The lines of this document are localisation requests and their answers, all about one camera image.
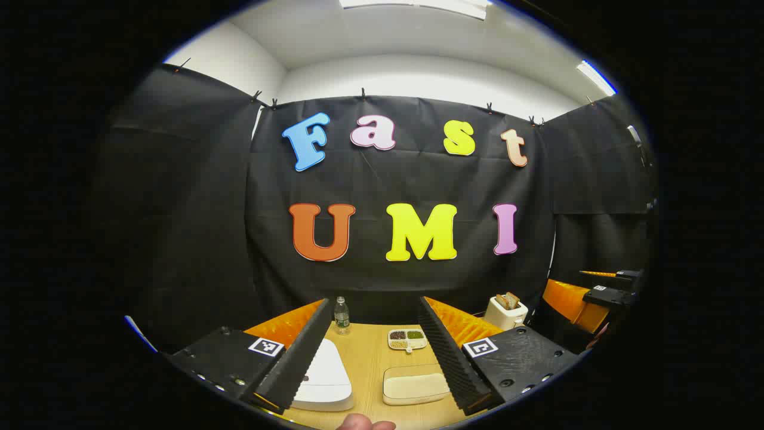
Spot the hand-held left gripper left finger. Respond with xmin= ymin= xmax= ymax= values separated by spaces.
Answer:
xmin=167 ymin=297 xmax=334 ymax=414

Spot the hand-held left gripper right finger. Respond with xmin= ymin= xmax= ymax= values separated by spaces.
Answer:
xmin=418 ymin=296 xmax=583 ymax=417

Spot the white rice cooker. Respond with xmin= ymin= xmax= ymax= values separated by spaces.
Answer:
xmin=291 ymin=338 xmax=354 ymax=411

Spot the glass tray of rice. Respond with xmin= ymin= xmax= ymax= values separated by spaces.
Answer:
xmin=382 ymin=364 xmax=451 ymax=407

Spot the divided dish of grains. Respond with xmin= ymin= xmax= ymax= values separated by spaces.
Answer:
xmin=388 ymin=328 xmax=428 ymax=353

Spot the clear plastic water bottle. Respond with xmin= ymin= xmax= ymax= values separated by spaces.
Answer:
xmin=334 ymin=296 xmax=351 ymax=335

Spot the white toaster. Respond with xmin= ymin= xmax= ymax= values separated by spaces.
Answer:
xmin=483 ymin=293 xmax=529 ymax=331

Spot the ceiling light panel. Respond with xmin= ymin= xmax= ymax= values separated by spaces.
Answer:
xmin=576 ymin=60 xmax=617 ymax=96
xmin=340 ymin=0 xmax=490 ymax=20

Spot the black backdrop cloth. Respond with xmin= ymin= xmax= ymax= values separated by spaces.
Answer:
xmin=101 ymin=63 xmax=660 ymax=353

